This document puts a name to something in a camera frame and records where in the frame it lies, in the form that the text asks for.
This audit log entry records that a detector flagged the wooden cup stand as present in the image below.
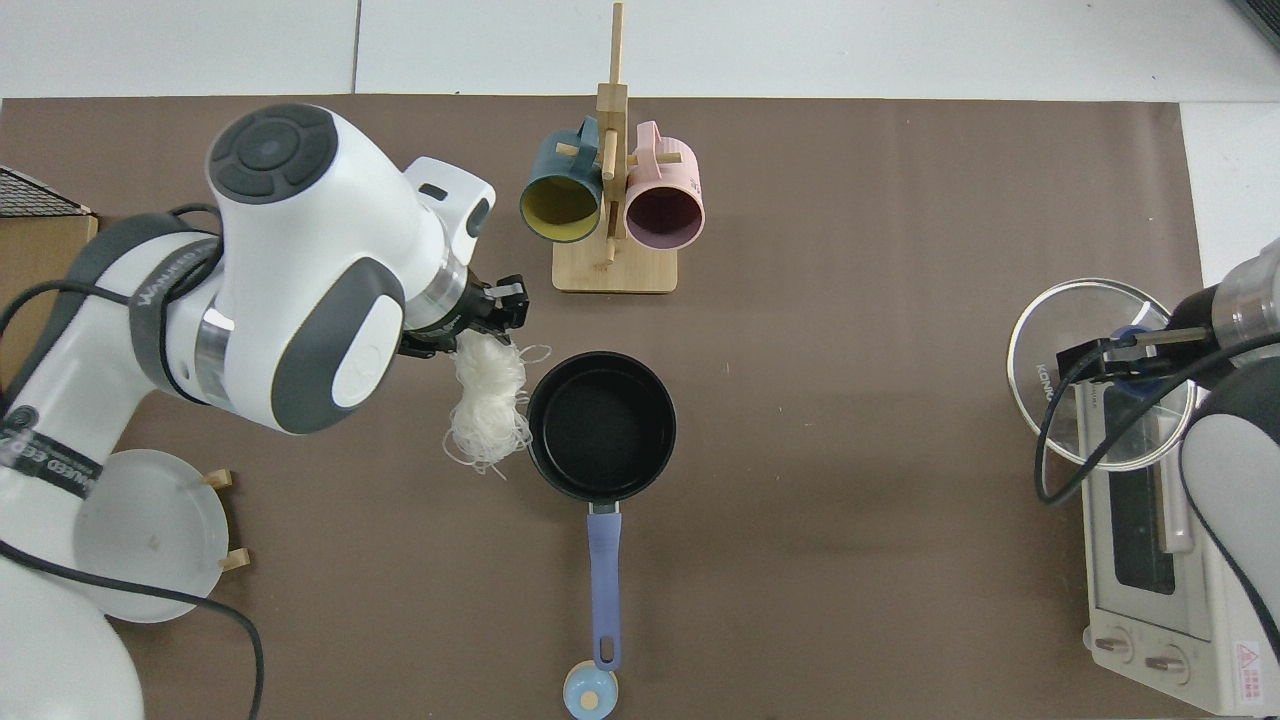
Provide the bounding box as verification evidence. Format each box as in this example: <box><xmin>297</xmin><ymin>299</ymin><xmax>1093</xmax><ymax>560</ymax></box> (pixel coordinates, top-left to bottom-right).
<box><xmin>552</xmin><ymin>2</ymin><xmax>679</xmax><ymax>295</ymax></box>

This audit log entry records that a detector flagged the black pot with blue handle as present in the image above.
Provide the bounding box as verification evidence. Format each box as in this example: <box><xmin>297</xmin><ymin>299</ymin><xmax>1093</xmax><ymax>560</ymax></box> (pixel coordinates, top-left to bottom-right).
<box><xmin>525</xmin><ymin>350</ymin><xmax>678</xmax><ymax>673</ymax></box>

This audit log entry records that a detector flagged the small blue round thing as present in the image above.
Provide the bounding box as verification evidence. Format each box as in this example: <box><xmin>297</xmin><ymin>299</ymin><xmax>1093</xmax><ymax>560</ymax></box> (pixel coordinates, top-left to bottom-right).
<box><xmin>563</xmin><ymin>664</ymin><xmax>620</xmax><ymax>720</ymax></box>

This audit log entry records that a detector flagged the wooden plate rack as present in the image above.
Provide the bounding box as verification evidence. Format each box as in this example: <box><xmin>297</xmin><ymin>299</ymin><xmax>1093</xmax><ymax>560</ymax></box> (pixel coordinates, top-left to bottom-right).
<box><xmin>200</xmin><ymin>468</ymin><xmax>251</xmax><ymax>573</ymax></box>

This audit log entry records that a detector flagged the dark blue mug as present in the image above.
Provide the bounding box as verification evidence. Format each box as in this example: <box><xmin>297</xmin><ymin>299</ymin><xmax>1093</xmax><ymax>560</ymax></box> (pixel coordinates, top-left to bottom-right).
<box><xmin>519</xmin><ymin>117</ymin><xmax>604</xmax><ymax>244</ymax></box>

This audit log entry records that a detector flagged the brown table cloth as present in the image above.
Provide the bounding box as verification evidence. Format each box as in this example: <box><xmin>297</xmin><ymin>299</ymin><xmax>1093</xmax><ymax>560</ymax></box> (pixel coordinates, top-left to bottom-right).
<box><xmin>0</xmin><ymin>95</ymin><xmax>1207</xmax><ymax>720</ymax></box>

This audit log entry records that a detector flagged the white vermicelli bundle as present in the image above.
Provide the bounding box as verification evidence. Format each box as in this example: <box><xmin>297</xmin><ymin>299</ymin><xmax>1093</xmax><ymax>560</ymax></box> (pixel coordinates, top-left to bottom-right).
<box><xmin>443</xmin><ymin>333</ymin><xmax>553</xmax><ymax>478</ymax></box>

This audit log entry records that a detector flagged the pale toaster oven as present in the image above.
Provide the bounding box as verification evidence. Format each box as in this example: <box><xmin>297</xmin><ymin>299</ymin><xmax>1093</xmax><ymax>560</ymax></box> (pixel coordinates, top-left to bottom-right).
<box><xmin>1078</xmin><ymin>375</ymin><xmax>1280</xmax><ymax>717</ymax></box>

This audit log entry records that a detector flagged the wire basket with wooden floor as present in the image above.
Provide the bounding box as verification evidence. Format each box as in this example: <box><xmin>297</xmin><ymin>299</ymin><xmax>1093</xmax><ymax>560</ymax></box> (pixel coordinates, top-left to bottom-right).
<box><xmin>0</xmin><ymin>165</ymin><xmax>99</xmax><ymax>396</ymax></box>

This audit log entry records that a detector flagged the dark grey corner object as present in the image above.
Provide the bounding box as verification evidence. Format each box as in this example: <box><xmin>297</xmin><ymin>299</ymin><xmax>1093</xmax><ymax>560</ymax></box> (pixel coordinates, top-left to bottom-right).
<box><xmin>1230</xmin><ymin>0</ymin><xmax>1280</xmax><ymax>53</ymax></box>

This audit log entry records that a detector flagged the pink mug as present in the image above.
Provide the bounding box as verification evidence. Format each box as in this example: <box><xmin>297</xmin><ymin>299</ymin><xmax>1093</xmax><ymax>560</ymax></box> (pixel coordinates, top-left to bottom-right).
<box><xmin>624</xmin><ymin>121</ymin><xmax>706</xmax><ymax>251</ymax></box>

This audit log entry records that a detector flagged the grey plate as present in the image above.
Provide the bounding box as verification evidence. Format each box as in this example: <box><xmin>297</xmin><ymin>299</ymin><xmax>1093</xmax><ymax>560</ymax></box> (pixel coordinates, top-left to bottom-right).
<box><xmin>72</xmin><ymin>449</ymin><xmax>230</xmax><ymax>624</ymax></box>

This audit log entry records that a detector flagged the glass lid with blue knob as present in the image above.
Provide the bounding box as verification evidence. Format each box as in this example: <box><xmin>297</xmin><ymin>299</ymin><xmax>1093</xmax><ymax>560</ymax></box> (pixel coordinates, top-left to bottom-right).
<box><xmin>1007</xmin><ymin>277</ymin><xmax>1200</xmax><ymax>472</ymax></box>

